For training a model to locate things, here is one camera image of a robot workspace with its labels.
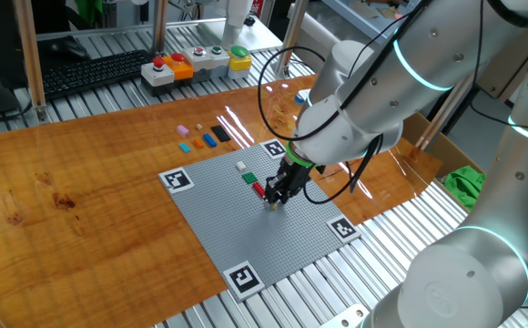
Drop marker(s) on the wooden frame post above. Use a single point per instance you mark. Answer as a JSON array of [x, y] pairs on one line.
[[31, 59]]

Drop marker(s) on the yellow lego brick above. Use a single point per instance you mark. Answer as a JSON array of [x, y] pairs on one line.
[[273, 206]]

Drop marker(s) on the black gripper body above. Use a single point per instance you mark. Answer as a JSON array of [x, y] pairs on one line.
[[291, 177]]

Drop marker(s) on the white lego brick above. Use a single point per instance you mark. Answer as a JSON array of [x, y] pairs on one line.
[[241, 166]]

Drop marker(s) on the cardboard box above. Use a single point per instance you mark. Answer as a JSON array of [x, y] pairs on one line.
[[446, 152]]

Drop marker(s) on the green hanging garment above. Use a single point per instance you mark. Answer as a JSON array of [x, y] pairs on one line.
[[86, 11]]

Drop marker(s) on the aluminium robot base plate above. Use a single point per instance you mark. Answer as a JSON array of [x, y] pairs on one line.
[[346, 317]]

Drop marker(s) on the orange lego brick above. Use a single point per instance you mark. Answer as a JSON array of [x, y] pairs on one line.
[[198, 143]]

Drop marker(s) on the grey metal shelf rack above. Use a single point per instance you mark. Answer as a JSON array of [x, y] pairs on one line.
[[350, 11]]

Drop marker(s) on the green cloth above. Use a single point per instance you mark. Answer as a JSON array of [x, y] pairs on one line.
[[464, 184]]

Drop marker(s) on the white board panel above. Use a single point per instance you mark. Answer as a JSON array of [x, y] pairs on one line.
[[264, 41]]

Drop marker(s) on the pink lego brick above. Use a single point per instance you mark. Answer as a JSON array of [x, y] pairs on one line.
[[182, 130]]

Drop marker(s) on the wood grain table mat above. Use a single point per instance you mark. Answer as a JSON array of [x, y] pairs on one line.
[[86, 205]]

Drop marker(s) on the black keyboard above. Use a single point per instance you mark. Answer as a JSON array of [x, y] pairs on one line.
[[91, 70]]

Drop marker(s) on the white foam pieces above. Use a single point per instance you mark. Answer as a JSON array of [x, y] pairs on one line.
[[314, 34]]

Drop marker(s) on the grey lego baseplate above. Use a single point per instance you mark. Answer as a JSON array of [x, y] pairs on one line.
[[246, 237]]

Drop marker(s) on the black lego plate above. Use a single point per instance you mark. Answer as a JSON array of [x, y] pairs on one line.
[[220, 133]]

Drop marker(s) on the red lego brick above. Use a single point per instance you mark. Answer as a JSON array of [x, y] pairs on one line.
[[257, 189]]

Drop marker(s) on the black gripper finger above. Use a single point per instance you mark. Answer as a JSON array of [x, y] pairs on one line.
[[291, 194], [271, 190]]

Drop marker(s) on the yellow box green button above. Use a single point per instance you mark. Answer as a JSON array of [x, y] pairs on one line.
[[240, 63]]

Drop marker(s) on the grey two-button box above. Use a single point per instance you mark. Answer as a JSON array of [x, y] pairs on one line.
[[207, 64]]

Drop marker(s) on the green lego plate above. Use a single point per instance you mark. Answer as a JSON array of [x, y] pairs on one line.
[[250, 178]]

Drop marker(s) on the black computer mouse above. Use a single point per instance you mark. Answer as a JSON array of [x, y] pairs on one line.
[[68, 47]]

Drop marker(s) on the black white marker tag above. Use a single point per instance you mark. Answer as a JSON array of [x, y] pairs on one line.
[[176, 179], [273, 148], [244, 280], [343, 228]]

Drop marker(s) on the cyan lego brick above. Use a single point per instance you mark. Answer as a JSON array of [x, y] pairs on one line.
[[184, 147]]

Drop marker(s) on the tan slanted frame legs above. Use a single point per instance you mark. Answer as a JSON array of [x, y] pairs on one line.
[[448, 107]]

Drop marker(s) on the orange box red button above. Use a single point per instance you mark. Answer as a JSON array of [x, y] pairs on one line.
[[179, 70]]

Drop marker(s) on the aluminium frame post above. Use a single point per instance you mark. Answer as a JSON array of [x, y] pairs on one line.
[[159, 27], [291, 36]]

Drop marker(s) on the blue lego brick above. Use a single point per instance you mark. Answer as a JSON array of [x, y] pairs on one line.
[[209, 140]]

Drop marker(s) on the white cylindrical stand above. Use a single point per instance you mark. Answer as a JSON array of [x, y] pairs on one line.
[[236, 23]]

